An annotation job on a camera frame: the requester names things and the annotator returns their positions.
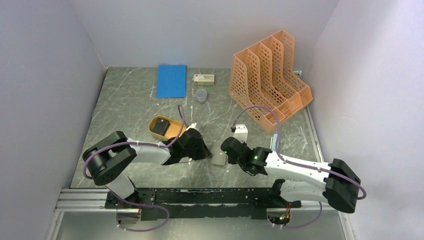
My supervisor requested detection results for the grey card holder wallet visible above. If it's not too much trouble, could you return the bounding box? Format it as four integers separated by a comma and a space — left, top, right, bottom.
210, 141, 227, 167

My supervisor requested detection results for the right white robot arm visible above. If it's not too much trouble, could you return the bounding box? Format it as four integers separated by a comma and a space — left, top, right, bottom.
220, 137, 361, 214

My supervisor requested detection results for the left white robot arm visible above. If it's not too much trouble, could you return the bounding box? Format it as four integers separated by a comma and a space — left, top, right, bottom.
82, 128, 212, 208

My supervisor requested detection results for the black card in tray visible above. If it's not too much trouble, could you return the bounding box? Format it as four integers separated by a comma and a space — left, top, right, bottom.
151, 117, 170, 136

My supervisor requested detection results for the orange oval tray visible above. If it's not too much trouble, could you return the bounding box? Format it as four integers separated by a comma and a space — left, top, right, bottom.
148, 115, 188, 141

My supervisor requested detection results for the small clear plastic cup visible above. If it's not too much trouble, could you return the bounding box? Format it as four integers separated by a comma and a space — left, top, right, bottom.
195, 89, 208, 104

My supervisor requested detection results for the small red white box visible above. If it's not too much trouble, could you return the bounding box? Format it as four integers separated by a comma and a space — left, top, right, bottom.
193, 74, 215, 86

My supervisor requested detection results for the blue notebook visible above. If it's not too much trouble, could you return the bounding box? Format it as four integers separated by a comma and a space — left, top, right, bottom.
156, 64, 187, 99

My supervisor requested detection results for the orange mesh file organizer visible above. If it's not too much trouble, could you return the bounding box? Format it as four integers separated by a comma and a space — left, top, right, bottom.
228, 29, 313, 133

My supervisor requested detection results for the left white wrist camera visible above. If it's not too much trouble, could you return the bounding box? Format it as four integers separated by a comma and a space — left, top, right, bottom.
186, 122, 201, 132

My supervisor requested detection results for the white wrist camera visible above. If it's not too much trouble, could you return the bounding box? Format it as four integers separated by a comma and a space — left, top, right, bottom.
230, 124, 248, 143
186, 122, 201, 132

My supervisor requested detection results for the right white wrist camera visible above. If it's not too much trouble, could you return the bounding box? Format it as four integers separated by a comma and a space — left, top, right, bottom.
230, 124, 248, 143

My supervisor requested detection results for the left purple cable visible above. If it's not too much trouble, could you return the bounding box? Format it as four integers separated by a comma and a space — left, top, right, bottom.
82, 104, 188, 233

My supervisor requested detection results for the purple cable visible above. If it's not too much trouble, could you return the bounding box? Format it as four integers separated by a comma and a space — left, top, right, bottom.
82, 104, 188, 233
230, 104, 367, 230

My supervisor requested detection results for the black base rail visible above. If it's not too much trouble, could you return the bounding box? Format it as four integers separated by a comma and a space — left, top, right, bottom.
104, 187, 302, 221

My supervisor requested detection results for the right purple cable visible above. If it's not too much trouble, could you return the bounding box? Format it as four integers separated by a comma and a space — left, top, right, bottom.
230, 104, 367, 230

